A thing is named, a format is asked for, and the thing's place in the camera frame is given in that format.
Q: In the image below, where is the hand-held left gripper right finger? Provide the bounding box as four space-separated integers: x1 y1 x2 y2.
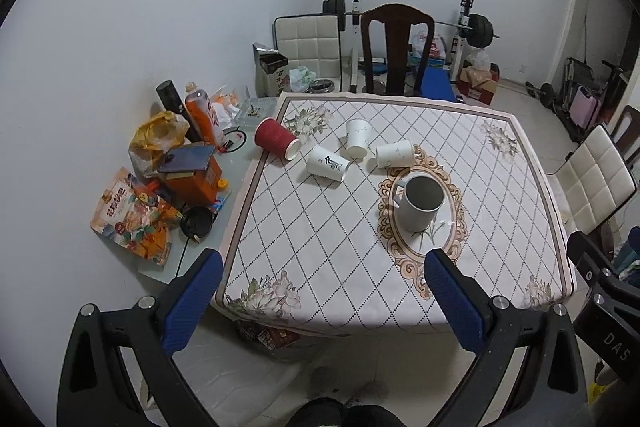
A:
424 248 592 427

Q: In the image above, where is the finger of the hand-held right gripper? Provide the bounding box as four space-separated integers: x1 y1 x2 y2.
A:
566 230 632 290

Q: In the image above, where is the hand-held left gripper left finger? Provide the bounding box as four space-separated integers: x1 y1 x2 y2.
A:
56 248 224 427

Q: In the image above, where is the red paper cup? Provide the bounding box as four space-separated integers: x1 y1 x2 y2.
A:
254 117 302 159

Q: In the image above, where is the white paper cup black print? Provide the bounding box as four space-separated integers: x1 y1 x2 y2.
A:
306 145 351 182

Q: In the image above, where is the white padded chair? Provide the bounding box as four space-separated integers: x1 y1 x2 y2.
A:
272 13 346 92
545 124 638 235

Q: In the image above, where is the black round device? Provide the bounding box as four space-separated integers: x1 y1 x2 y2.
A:
180 205 215 243

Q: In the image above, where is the red printed box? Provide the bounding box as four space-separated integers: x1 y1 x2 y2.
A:
239 321 302 352

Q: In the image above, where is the grey mug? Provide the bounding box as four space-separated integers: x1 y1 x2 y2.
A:
391 173 447 233

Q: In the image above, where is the colourful snack bag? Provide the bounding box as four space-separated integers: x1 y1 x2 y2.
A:
90 167 183 265

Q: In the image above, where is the orange box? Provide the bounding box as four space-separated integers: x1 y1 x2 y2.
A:
162 152 224 208

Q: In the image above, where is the floral diamond pattern tablecloth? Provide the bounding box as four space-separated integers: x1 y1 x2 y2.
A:
209 91 581 338

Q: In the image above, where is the dark wooden chair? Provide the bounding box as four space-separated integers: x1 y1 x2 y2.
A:
611 104 640 155
360 4 436 98

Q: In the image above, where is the black shoe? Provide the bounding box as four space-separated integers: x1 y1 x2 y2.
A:
345 402 416 427
287 398 347 427

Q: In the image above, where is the blue wallet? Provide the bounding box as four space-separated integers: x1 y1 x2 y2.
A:
158 144 216 174

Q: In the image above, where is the pink suitcase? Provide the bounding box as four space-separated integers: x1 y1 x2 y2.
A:
570 86 603 130

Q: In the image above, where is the black dumbbell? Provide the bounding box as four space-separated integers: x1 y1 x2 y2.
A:
525 82 556 100

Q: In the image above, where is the yellow plastic bag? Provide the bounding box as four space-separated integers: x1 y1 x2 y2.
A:
129 111 191 178

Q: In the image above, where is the black folded cart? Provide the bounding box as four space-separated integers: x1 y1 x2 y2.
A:
562 56 626 142

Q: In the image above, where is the orange drink bottle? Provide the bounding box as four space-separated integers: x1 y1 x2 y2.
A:
184 82 226 148

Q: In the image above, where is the cardboard box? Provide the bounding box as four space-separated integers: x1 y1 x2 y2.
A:
457 63 501 106

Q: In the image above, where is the glass ashtray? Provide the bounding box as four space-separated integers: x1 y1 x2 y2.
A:
235 97 276 128

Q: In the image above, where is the black bottle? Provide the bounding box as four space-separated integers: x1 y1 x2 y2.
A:
156 80 201 142

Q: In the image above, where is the blue bench pad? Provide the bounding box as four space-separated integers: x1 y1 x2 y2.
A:
412 68 457 102

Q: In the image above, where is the tea gift box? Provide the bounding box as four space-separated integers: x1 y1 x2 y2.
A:
252 42 291 98

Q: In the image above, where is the green white plastic bag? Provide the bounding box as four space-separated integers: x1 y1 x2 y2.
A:
289 65 318 92

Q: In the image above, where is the barbell with black plates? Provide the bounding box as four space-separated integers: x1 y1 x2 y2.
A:
322 0 501 40

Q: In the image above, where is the white plastic bag red print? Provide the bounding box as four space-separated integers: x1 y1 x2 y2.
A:
409 27 448 62

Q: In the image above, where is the black cable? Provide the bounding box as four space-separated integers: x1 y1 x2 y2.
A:
170 234 196 280

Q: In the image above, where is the white rack post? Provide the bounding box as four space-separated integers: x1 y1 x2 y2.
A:
347 0 364 88
450 0 476 82

